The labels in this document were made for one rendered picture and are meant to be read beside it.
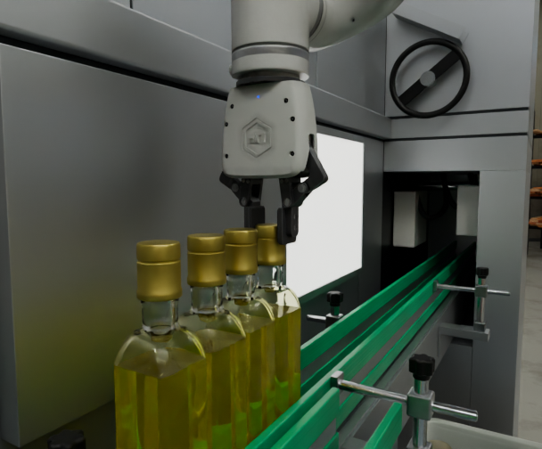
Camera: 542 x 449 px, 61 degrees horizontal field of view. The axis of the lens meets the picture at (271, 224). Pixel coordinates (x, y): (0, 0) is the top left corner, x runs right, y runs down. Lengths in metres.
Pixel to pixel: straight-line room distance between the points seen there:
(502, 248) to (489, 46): 0.54
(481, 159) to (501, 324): 0.45
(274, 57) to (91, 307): 0.31
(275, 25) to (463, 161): 0.96
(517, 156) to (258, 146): 0.97
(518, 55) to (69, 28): 1.14
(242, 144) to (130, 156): 0.12
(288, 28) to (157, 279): 0.28
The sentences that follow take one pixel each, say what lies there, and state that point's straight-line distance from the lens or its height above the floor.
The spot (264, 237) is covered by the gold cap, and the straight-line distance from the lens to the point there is 0.50.
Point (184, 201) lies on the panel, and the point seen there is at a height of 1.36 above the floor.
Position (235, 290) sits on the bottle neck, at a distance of 0.46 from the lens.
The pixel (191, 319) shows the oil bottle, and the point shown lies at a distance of 0.42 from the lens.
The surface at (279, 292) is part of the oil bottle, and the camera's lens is 0.51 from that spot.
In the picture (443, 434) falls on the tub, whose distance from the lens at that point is 0.82.
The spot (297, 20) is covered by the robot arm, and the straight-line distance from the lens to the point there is 0.51.
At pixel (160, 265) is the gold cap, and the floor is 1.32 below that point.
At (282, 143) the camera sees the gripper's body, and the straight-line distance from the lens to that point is 0.48.
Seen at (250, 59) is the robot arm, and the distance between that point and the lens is 0.49.
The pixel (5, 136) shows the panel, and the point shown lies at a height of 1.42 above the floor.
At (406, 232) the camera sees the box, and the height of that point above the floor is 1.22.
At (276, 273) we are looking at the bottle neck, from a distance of 0.51.
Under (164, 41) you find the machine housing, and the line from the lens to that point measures 0.59.
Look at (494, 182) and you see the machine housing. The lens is 1.37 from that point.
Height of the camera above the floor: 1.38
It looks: 5 degrees down
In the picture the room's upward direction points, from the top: straight up
